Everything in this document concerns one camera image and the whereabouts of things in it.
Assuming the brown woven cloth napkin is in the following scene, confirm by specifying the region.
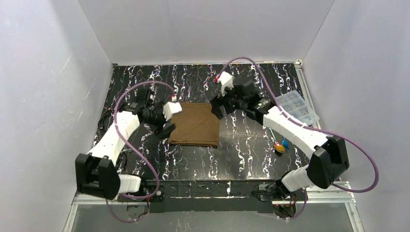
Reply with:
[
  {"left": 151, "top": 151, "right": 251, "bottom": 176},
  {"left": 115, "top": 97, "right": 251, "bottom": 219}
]
[{"left": 169, "top": 102, "right": 220, "bottom": 147}]

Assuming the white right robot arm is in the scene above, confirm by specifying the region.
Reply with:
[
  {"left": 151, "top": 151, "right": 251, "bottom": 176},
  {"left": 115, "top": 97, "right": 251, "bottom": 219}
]
[{"left": 211, "top": 72, "right": 350, "bottom": 196}]

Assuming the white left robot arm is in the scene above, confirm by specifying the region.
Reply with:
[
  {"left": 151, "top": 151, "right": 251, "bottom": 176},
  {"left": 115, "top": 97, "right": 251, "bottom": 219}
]
[{"left": 75, "top": 89, "right": 182, "bottom": 200}]

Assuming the clear plastic compartment box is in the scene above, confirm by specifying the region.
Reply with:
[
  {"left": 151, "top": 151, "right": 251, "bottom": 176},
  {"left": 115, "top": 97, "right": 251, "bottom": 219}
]
[{"left": 276, "top": 90, "right": 320, "bottom": 126}]

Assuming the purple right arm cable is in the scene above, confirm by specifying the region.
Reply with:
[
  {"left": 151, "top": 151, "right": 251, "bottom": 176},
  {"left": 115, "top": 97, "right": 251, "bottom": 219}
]
[{"left": 215, "top": 57, "right": 380, "bottom": 221}]

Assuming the aluminium side rail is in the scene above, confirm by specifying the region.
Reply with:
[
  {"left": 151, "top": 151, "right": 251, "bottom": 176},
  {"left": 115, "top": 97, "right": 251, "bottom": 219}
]
[{"left": 294, "top": 60, "right": 337, "bottom": 174}]

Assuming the red yellow handled utensil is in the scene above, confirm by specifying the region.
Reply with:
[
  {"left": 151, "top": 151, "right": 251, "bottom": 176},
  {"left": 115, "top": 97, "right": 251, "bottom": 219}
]
[{"left": 269, "top": 129, "right": 286, "bottom": 155}]

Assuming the blue handled utensil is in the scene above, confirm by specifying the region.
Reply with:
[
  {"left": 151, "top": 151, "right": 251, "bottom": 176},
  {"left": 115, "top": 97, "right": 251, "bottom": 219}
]
[{"left": 282, "top": 136, "right": 290, "bottom": 150}]

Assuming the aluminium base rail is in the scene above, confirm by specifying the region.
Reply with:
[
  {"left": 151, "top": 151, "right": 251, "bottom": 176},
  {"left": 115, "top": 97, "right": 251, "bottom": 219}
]
[{"left": 73, "top": 181, "right": 356, "bottom": 215}]

